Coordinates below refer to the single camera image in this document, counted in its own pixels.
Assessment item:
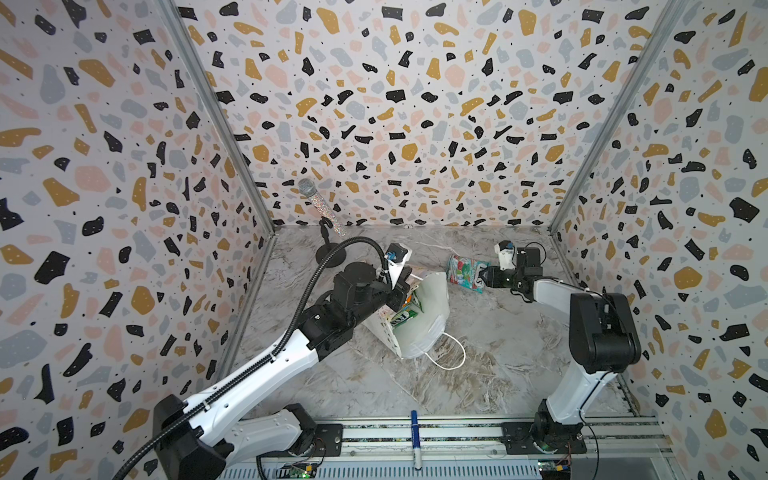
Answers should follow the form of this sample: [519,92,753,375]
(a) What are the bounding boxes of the green circuit board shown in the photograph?
[277,463,318,479]

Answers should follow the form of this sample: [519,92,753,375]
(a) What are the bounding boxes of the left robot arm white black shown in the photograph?
[153,262,412,479]

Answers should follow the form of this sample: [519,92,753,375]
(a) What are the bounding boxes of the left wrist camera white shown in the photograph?
[385,242,412,286]

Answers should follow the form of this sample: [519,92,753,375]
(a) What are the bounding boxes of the glitter microphone on stand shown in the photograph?
[298,178,346,268]

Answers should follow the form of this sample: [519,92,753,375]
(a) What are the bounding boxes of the black corrugated cable conduit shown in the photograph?
[110,236,391,480]

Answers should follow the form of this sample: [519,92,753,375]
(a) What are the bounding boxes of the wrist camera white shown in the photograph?
[385,242,412,286]
[494,240,516,270]

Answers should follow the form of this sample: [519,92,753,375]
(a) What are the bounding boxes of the teal fruit Fox's candy bag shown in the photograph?
[446,254,490,293]

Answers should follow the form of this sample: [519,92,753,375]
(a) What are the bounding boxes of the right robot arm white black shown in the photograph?
[478,241,641,454]

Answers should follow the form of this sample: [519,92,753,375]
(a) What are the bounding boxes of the white paper gift bag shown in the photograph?
[363,272,467,371]

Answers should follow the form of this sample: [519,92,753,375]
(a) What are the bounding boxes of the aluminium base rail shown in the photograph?
[222,415,685,479]

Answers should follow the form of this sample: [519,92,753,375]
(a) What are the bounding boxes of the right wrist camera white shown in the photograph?
[494,240,516,270]

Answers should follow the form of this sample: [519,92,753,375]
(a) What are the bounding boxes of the blue marker pen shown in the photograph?
[410,410,423,471]

